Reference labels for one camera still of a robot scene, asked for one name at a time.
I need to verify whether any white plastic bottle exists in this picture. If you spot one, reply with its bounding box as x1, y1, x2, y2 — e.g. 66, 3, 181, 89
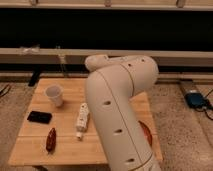
76, 103, 89, 140

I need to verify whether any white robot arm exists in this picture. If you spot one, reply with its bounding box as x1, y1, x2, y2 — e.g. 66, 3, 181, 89
85, 55, 161, 171

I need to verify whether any white plastic cup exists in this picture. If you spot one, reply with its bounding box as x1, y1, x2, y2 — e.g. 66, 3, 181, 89
45, 84, 63, 107

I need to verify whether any dark red oblong object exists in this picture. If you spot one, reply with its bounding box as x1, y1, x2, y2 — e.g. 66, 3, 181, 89
46, 128, 56, 152

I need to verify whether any black rectangular phone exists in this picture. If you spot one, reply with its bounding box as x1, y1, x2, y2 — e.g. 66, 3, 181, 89
27, 111, 52, 124

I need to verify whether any blue box on floor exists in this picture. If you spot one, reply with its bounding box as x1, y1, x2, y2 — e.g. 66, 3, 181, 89
184, 93, 206, 108

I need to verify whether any wooden table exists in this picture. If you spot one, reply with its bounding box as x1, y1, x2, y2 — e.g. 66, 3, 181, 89
8, 77, 164, 167

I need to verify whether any black cable on floor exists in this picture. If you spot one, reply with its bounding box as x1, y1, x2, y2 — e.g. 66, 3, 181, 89
0, 83, 12, 98

